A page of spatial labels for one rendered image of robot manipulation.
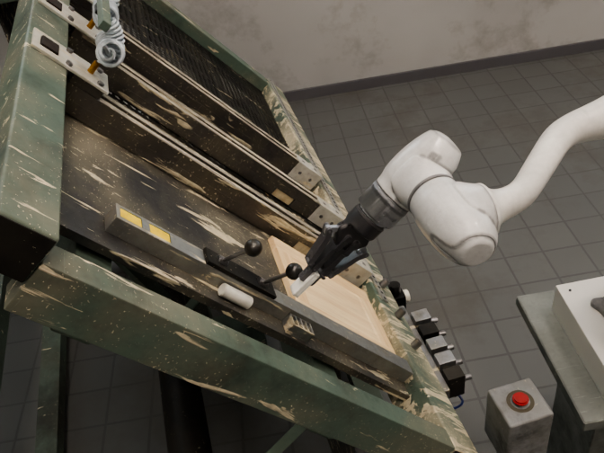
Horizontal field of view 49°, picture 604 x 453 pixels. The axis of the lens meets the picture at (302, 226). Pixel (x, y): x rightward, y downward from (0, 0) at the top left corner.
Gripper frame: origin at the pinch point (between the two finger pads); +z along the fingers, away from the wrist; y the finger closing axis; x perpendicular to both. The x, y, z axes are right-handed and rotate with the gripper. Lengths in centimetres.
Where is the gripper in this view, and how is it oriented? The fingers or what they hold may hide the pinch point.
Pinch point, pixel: (304, 281)
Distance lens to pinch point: 140.4
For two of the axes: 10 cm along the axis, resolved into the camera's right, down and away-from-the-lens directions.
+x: -2.5, -5.8, 7.7
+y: 7.0, 4.4, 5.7
